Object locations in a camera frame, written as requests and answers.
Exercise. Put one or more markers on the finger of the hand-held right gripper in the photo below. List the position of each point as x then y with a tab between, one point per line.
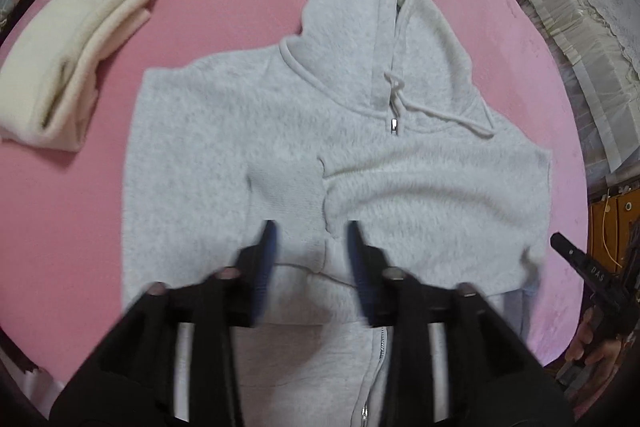
590	272

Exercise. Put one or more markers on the light grey zip hoodie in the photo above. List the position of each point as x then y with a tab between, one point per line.
225	132

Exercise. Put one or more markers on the black cloth item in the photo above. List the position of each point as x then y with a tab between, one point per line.
25	4

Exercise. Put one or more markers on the cream folded garment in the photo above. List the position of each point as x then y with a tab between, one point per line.
60	57

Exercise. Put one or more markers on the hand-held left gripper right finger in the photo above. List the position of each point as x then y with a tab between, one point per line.
359	267

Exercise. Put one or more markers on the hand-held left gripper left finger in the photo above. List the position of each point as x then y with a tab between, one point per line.
265	267

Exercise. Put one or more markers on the grey floral pouch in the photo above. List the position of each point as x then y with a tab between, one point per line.
5	9

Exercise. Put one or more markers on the person's right hand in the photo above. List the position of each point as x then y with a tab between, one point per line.
602	357

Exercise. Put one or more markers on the wooden drawer cabinet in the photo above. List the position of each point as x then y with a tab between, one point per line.
617	217

